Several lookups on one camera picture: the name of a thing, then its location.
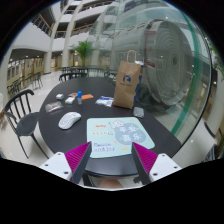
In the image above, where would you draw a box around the black slatted chair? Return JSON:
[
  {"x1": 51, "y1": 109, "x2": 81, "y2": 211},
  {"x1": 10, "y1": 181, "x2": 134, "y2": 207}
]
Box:
[{"x1": 4, "y1": 89, "x2": 47, "y2": 158}]

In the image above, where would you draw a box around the grey foil packet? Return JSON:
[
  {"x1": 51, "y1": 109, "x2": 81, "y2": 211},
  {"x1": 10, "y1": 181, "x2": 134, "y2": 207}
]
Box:
[{"x1": 133, "y1": 107, "x2": 144, "y2": 118}]

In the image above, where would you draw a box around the potted green palm plant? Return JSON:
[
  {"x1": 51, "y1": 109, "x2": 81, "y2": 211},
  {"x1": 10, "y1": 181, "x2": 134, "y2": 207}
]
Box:
[{"x1": 70, "y1": 41, "x2": 95, "y2": 66}]

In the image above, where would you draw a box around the clear plastic snack packet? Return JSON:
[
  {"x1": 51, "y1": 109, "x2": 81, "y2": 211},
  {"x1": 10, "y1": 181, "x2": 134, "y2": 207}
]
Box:
[{"x1": 45, "y1": 101, "x2": 63, "y2": 113}]

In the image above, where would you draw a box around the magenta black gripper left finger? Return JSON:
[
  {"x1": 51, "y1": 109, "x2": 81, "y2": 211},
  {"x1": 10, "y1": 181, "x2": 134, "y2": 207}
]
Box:
[{"x1": 65, "y1": 142, "x2": 92, "y2": 184}]

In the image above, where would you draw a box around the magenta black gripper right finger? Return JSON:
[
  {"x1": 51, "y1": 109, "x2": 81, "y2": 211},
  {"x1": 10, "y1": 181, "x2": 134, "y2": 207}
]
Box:
[{"x1": 131, "y1": 142, "x2": 158, "y2": 185}]

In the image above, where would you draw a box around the blue white plastic packet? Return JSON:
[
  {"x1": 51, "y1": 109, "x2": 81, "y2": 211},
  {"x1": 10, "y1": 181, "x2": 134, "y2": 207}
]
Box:
[{"x1": 96, "y1": 96, "x2": 114, "y2": 107}]

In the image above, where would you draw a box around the white computer mouse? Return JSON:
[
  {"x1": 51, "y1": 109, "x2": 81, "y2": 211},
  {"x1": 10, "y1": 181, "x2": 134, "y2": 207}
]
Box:
[{"x1": 58, "y1": 112, "x2": 81, "y2": 130}]

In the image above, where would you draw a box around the brown paper bag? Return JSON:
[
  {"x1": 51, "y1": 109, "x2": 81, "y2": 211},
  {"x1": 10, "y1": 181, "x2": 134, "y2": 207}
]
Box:
[{"x1": 113, "y1": 57, "x2": 143, "y2": 109}]

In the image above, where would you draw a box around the light green mouse pad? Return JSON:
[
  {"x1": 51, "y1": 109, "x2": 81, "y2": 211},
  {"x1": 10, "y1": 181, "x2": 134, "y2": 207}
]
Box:
[{"x1": 87, "y1": 117, "x2": 155, "y2": 159}]

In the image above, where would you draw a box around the blue capped small bottle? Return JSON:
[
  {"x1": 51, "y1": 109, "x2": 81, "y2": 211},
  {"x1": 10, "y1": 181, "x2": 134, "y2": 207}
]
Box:
[{"x1": 77, "y1": 91, "x2": 82, "y2": 105}]

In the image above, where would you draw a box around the brown small packet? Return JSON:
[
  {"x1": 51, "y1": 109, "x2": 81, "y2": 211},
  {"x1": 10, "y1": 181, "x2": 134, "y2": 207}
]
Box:
[{"x1": 68, "y1": 93, "x2": 78, "y2": 98}]

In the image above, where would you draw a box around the small white square box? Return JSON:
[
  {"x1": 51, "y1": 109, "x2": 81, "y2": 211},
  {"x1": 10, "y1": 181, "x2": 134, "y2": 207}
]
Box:
[{"x1": 56, "y1": 94, "x2": 64, "y2": 100}]

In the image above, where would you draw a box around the orange flat card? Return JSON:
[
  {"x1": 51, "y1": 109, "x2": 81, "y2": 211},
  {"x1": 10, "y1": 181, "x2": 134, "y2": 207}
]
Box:
[{"x1": 82, "y1": 94, "x2": 93, "y2": 100}]

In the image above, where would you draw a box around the black chair behind table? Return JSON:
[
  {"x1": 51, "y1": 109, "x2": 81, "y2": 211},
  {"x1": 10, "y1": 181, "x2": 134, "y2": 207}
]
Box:
[{"x1": 59, "y1": 72, "x2": 87, "y2": 83}]

